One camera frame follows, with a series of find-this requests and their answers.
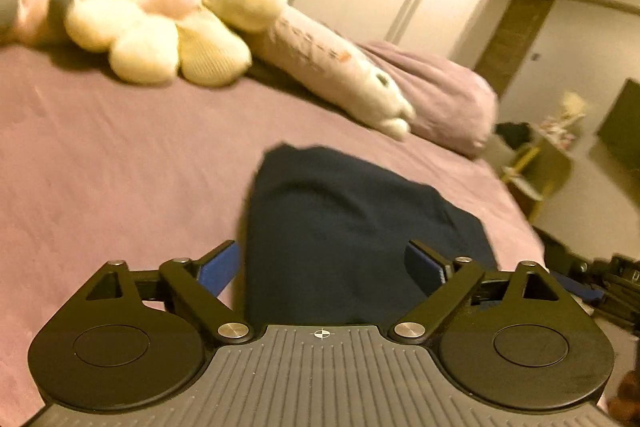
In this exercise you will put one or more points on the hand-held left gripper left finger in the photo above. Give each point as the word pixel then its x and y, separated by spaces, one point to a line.
pixel 220 269

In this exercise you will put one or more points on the cream flower plush cushion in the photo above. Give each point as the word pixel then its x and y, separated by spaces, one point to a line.
pixel 150 42

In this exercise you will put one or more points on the dark bag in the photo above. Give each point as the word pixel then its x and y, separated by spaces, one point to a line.
pixel 512 134

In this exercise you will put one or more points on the purple bed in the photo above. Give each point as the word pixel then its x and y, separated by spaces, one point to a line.
pixel 125 147

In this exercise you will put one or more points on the dark navy garment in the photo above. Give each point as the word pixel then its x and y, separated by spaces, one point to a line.
pixel 340 232

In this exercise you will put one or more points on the small cream plush toy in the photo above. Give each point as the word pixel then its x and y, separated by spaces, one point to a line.
pixel 572 107

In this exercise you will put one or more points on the long pink plush pillow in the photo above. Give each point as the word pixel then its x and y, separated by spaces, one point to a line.
pixel 320 57

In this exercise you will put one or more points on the black equipment pile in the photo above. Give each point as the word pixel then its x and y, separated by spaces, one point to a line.
pixel 615 282

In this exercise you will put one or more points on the black television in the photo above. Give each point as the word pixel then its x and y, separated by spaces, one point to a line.
pixel 622 127

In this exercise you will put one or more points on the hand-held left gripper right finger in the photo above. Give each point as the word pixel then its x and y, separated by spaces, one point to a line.
pixel 425 268

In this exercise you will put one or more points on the brown wooden door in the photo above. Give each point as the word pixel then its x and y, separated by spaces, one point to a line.
pixel 520 37

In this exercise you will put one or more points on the small side table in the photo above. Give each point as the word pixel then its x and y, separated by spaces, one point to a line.
pixel 547 167

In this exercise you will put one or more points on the purple pillow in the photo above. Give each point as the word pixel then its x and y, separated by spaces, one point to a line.
pixel 445 102

